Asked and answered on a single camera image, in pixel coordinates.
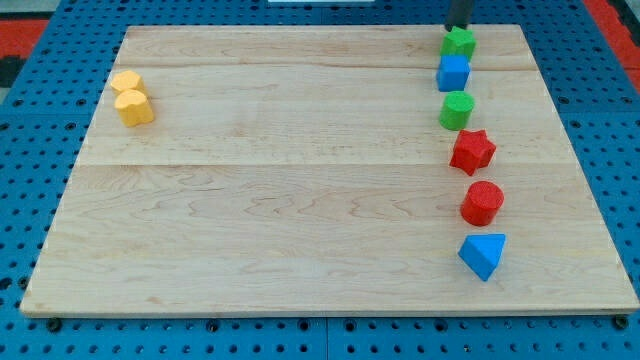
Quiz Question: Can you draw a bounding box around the blue cube block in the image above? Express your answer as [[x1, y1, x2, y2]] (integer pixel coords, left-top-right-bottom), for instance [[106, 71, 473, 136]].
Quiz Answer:
[[436, 55, 471, 92]]

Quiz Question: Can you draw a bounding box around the light wooden board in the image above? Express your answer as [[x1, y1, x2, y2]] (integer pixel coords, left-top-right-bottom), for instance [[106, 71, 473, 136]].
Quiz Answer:
[[21, 25, 639, 318]]

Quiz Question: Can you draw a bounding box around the green cylinder block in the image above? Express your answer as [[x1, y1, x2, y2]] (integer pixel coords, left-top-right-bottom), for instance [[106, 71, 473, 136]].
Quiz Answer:
[[439, 91, 475, 131]]

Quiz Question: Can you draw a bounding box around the red star block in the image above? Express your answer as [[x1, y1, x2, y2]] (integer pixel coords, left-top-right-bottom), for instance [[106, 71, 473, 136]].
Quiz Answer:
[[449, 130, 497, 176]]

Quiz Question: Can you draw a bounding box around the red cylinder block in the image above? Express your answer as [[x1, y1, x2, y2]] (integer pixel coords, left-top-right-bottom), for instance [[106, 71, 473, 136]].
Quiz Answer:
[[460, 181, 504, 226]]

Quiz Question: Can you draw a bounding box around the blue triangular prism block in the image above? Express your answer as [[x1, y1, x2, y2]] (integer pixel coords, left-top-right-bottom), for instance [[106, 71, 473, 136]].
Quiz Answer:
[[458, 233, 507, 282]]

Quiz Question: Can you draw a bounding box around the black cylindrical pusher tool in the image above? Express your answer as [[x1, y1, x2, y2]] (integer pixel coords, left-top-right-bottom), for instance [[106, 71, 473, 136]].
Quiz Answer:
[[444, 0, 475, 32]]

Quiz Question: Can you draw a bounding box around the yellow hexagon block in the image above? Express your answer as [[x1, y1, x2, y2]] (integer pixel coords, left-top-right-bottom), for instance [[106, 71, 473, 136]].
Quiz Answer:
[[110, 70, 148, 95]]

